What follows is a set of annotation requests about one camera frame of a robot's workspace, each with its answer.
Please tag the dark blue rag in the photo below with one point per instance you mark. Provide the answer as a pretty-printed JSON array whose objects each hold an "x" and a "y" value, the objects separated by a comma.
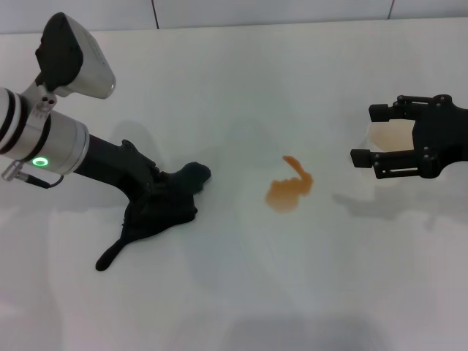
[{"x": 172, "y": 212}]

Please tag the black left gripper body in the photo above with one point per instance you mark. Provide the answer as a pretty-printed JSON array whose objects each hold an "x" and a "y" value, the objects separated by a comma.
[{"x": 117, "y": 164}]

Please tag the orange liquid stain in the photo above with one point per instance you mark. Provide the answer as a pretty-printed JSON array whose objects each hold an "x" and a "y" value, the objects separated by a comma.
[{"x": 289, "y": 192}]

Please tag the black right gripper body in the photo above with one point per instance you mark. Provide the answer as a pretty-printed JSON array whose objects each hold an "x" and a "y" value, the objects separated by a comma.
[{"x": 446, "y": 139}]

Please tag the white paper cup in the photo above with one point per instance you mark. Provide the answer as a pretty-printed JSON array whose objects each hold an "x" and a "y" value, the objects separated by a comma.
[{"x": 393, "y": 137}]

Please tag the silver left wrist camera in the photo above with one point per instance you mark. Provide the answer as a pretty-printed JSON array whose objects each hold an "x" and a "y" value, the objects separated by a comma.
[{"x": 77, "y": 58}]

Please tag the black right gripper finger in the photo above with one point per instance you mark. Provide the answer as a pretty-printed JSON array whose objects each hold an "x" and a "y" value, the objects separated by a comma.
[
  {"x": 391, "y": 162},
  {"x": 384, "y": 112}
]

